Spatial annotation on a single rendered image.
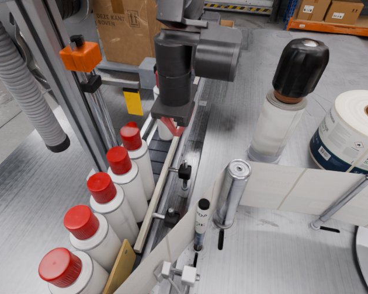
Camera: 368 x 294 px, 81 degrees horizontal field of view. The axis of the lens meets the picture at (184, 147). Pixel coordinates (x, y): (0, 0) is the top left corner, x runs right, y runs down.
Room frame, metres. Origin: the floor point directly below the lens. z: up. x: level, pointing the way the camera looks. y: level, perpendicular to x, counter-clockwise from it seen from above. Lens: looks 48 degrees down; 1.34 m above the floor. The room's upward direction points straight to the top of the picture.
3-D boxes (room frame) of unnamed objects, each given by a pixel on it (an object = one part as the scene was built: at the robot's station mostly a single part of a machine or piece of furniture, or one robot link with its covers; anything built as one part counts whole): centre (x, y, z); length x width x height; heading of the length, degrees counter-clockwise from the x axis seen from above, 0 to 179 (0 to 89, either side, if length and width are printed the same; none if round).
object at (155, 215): (0.19, 0.04, 0.89); 0.06 x 0.03 x 0.12; 77
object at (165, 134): (0.46, 0.05, 0.98); 0.05 x 0.05 x 0.20
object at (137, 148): (0.27, 0.09, 0.98); 0.05 x 0.05 x 0.20
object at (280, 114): (0.39, -0.22, 1.03); 0.09 x 0.09 x 0.30
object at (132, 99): (0.33, 0.09, 1.09); 0.03 x 0.01 x 0.06; 77
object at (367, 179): (0.18, -0.28, 0.97); 0.02 x 0.02 x 0.19
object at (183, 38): (0.33, 0.01, 1.19); 0.07 x 0.06 x 0.07; 73
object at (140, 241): (0.65, -0.03, 0.91); 1.07 x 0.01 x 0.02; 167
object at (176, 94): (0.33, 0.02, 1.12); 0.10 x 0.07 x 0.07; 167
